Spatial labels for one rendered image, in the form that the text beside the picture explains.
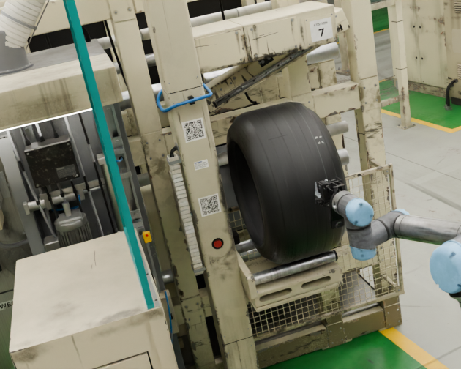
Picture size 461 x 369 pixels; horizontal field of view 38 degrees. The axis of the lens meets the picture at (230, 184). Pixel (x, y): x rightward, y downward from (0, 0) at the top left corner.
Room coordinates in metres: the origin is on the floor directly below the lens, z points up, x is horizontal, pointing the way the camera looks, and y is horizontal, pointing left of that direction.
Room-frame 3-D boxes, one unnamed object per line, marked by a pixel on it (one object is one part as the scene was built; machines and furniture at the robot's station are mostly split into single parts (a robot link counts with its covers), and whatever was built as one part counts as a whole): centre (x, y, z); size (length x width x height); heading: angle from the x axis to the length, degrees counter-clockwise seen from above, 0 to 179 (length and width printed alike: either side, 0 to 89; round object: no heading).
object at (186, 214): (2.24, 0.18, 1.19); 0.05 x 0.04 x 0.48; 11
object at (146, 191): (3.08, 0.41, 0.61); 0.33 x 0.06 x 0.86; 11
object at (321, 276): (2.22, -0.17, 0.84); 0.36 x 0.09 x 0.06; 101
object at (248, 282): (2.32, 0.03, 0.90); 0.40 x 0.03 x 0.10; 11
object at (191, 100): (2.28, 0.10, 1.62); 0.19 x 0.19 x 0.06; 11
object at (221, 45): (2.67, -0.21, 1.71); 0.61 x 0.25 x 0.15; 101
